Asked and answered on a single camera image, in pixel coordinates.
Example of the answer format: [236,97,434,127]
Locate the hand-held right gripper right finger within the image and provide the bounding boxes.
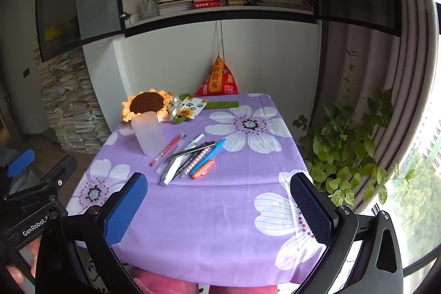
[289,172,404,294]

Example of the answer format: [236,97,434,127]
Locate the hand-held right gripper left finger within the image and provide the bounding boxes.
[34,172,149,294]

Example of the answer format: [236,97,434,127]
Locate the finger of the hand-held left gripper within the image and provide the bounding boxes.
[7,149,35,178]
[3,154,77,202]

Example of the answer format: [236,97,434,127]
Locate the white correction tape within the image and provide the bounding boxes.
[158,156,183,186]

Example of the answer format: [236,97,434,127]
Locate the red pen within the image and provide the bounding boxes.
[149,134,182,167]

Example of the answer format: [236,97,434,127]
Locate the thin black pen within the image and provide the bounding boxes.
[170,149,202,179]

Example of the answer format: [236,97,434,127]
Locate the frosted plastic cup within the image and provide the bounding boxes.
[131,111,165,156]

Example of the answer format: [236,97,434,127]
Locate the pink dotted pen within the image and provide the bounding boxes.
[180,147,211,178]

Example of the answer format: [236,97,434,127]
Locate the orange highlighter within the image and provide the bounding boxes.
[190,159,216,179]

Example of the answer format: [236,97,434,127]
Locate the pile of pens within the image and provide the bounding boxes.
[154,133,205,175]

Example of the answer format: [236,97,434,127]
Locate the blue pen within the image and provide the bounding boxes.
[189,138,227,176]

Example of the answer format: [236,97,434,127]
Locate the person's left hand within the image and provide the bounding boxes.
[5,239,41,286]

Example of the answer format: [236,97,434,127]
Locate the green leafy plant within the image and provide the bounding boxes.
[293,39,417,207]

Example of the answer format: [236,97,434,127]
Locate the tall pile of papers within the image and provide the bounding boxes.
[33,39,112,155]

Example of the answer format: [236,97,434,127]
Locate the purple floral tablecloth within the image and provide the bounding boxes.
[65,93,345,288]

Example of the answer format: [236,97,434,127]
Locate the person's left leg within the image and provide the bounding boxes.
[133,268,200,294]

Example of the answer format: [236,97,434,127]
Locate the person's leg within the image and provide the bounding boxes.
[133,268,200,294]
[209,284,278,294]

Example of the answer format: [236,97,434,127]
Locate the crochet sunflower with green stem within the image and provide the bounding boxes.
[121,90,239,125]

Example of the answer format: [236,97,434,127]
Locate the white ribbon bow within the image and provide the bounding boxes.
[167,100,183,124]

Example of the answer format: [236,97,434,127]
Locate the person's right leg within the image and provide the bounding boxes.
[209,284,278,294]

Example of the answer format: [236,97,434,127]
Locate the sunflower greeting card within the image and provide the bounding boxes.
[181,96,209,119]

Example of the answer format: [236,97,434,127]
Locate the red pyramid pouch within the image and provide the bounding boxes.
[194,56,239,96]

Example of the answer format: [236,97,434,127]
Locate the pale pink curtain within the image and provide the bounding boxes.
[320,0,435,212]

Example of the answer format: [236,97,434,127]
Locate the clear pen holder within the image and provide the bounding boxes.
[139,0,155,19]

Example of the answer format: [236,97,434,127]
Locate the stack of magazines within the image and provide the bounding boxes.
[155,0,201,16]

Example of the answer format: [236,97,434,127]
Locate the red books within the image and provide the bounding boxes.
[192,0,228,9]

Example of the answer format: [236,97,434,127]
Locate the hanging string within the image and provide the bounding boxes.
[214,18,225,58]

